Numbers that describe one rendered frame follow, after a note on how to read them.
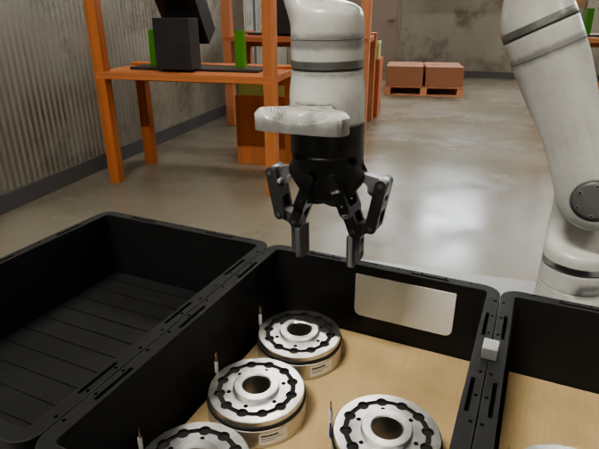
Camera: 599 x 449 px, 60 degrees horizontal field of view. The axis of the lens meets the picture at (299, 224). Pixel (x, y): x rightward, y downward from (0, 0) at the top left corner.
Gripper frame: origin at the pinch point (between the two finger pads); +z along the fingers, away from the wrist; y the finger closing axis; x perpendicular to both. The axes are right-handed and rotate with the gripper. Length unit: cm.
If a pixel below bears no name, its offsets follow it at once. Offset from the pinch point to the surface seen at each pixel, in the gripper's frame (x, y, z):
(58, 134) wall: -208, 300, 56
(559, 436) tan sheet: 0.8, -25.9, 15.9
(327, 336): -1.1, 0.4, 12.5
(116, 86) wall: -283, 312, 32
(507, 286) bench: -54, -17, 29
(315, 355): 3.4, 0.0, 12.1
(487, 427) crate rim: 14.0, -19.4, 5.7
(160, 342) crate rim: 16.4, 10.5, 5.1
